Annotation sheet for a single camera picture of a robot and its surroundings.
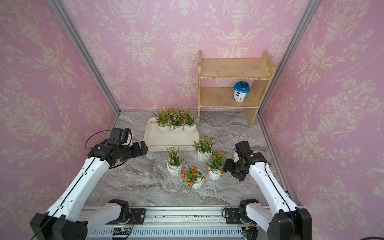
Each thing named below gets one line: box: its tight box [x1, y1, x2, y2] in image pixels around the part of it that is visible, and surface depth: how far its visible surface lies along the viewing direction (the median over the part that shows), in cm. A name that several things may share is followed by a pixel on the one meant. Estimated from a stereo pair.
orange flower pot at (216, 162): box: [205, 149, 225, 181], surface depth 83 cm
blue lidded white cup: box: [233, 81, 251, 103], surface depth 94 cm
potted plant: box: [182, 108, 198, 135], surface depth 105 cm
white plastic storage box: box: [143, 117, 199, 152], surface depth 106 cm
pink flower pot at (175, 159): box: [165, 141, 189, 176], surface depth 85 cm
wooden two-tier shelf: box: [197, 49, 276, 128], surface depth 89 cm
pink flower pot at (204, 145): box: [192, 133, 218, 162], surface depth 91 cm
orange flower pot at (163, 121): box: [151, 108, 172, 134], surface depth 104 cm
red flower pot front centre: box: [180, 164, 207, 190], surface depth 77 cm
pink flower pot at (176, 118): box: [168, 107, 185, 134], surface depth 99 cm
